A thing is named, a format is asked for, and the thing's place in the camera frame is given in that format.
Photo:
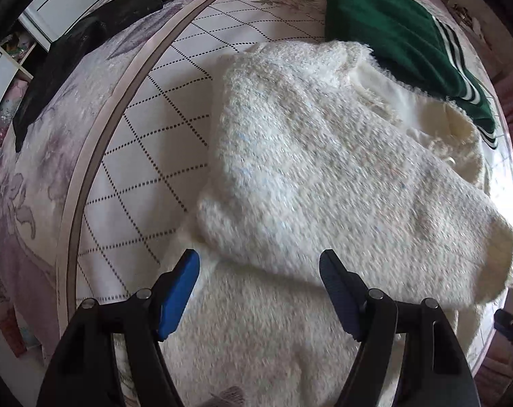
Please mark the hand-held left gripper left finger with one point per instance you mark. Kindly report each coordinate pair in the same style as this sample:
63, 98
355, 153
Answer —
178, 288

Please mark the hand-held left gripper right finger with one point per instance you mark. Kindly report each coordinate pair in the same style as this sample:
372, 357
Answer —
339, 292

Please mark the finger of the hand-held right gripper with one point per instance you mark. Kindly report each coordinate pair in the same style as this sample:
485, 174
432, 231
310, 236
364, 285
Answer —
510, 324

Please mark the white fuzzy coat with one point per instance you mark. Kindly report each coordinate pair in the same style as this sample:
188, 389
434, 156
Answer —
303, 157

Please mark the white diamond pattern mat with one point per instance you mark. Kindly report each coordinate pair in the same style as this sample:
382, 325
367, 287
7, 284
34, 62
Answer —
154, 135

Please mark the purple floral blanket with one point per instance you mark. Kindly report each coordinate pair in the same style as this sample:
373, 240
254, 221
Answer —
31, 186

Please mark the black garment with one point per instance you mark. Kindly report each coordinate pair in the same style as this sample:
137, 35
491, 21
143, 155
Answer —
70, 46

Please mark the green garment with white stripes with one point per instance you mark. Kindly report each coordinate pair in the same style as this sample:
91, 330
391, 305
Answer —
379, 21

